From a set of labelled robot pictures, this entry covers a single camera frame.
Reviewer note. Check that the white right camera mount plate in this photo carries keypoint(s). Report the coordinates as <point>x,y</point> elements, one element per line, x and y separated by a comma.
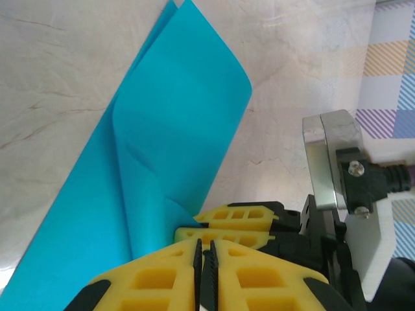
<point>373,246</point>

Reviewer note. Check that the blue paper sheet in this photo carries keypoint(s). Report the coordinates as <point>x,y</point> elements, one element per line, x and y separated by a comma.
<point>146,162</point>

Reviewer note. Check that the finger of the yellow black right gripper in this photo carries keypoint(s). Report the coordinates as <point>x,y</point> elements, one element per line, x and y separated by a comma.
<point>227,238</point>
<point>233,215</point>

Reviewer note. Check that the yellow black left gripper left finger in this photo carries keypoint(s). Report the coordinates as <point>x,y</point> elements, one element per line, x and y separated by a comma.
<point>152,282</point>

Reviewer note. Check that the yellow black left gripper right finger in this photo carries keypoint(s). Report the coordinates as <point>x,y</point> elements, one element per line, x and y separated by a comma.
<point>259,282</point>

